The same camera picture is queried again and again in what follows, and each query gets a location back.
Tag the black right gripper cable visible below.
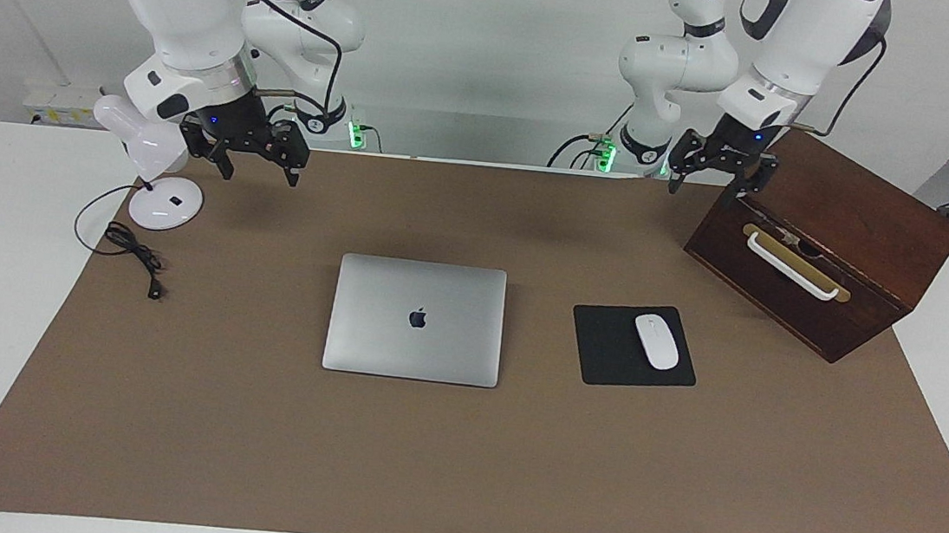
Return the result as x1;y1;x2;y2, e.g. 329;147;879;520
193;0;353;128

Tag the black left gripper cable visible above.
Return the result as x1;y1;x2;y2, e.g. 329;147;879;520
679;0;893;145

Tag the white computer mouse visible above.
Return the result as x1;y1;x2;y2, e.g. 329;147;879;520
630;313;685;374

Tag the black right base cable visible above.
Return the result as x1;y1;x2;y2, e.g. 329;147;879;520
264;101;387;156

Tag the dark brown wooden box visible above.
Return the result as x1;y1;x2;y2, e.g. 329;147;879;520
674;116;949;375

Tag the black lamp power cable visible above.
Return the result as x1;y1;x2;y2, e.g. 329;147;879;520
68;179;178;303

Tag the black mouse pad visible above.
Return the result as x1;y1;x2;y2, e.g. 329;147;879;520
566;297;704;396

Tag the black left base cable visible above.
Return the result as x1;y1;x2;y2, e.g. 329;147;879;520
547;91;635;176

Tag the white box handle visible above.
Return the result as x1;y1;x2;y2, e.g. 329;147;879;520
740;230;845;302

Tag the black base cable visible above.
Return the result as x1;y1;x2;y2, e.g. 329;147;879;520
547;91;635;176
264;101;387;156

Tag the white desk lamp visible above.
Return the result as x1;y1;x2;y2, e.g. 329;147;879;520
82;93;214;235

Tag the white wall power strip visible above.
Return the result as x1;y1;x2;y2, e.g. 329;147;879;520
21;80;105;132

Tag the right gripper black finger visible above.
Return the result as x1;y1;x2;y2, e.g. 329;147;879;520
263;120;315;191
176;121;241;182

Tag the grey aluminium laptop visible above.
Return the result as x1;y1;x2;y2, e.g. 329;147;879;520
321;251;510;390

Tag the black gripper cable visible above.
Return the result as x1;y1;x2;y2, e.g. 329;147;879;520
193;0;353;128
679;0;893;145

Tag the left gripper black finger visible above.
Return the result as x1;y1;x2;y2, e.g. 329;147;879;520
731;153;780;211
665;129;715;198

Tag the brown table mat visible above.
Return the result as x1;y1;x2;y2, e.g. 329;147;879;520
0;116;949;533

